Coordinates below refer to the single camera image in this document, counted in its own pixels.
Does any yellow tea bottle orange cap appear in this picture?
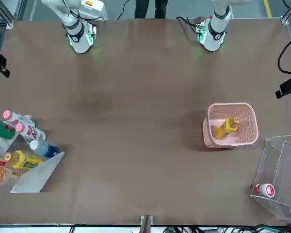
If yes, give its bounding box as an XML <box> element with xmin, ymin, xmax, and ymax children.
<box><xmin>215</xmin><ymin>117</ymin><xmax>240</xmax><ymax>140</ymax></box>
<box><xmin>4</xmin><ymin>150</ymin><xmax>43</xmax><ymax>169</ymax></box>

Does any green plastic bottle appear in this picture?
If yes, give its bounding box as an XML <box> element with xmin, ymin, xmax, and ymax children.
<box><xmin>0</xmin><ymin>119</ymin><xmax>16</xmax><ymax>140</ymax></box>

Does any clear acrylic drinks tray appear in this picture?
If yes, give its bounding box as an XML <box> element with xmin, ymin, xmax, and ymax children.
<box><xmin>0</xmin><ymin>113</ymin><xmax>65</xmax><ymax>194</ymax></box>

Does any pink perforated plastic basket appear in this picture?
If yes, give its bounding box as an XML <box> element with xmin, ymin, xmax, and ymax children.
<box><xmin>202</xmin><ymin>102</ymin><xmax>259</xmax><ymax>149</ymax></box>

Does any white control box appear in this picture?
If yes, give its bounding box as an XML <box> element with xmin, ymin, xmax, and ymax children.
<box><xmin>78</xmin><ymin>0</ymin><xmax>109</xmax><ymax>21</ymax></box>

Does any black arm base cable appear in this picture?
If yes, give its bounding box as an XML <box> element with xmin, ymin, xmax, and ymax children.
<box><xmin>176</xmin><ymin>16</ymin><xmax>202</xmax><ymax>33</ymax></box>
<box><xmin>60</xmin><ymin>0</ymin><xmax>105</xmax><ymax>22</ymax></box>

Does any black cable bundle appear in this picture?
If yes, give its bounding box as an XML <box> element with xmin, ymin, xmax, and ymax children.
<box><xmin>164</xmin><ymin>224</ymin><xmax>291</xmax><ymax>233</ymax></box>

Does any blue water bottle white cap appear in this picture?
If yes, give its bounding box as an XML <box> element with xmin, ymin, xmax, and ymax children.
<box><xmin>29</xmin><ymin>140</ymin><xmax>61</xmax><ymax>158</ymax></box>

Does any black camera cable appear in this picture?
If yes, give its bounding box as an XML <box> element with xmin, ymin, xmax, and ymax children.
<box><xmin>277</xmin><ymin>33</ymin><xmax>291</xmax><ymax>76</ymax></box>

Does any white bottle pink cap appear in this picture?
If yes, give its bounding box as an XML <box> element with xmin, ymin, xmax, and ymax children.
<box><xmin>2</xmin><ymin>110</ymin><xmax>34</xmax><ymax>129</ymax></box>
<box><xmin>15</xmin><ymin>122</ymin><xmax>47</xmax><ymax>142</ymax></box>

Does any aluminium frame post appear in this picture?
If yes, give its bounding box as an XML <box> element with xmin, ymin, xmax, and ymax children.
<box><xmin>0</xmin><ymin>0</ymin><xmax>25</xmax><ymax>29</ymax></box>
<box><xmin>280</xmin><ymin>0</ymin><xmax>291</xmax><ymax>25</ymax></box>

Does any small red white bottle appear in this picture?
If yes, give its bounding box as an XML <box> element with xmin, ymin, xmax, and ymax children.
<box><xmin>254</xmin><ymin>183</ymin><xmax>275</xmax><ymax>198</ymax></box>

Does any person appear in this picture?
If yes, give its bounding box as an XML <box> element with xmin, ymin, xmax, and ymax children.
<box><xmin>134</xmin><ymin>0</ymin><xmax>169</xmax><ymax>19</ymax></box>

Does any clear acrylic display shelf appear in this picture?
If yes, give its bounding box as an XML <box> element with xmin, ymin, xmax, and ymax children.
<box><xmin>250</xmin><ymin>135</ymin><xmax>291</xmax><ymax>220</ymax></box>

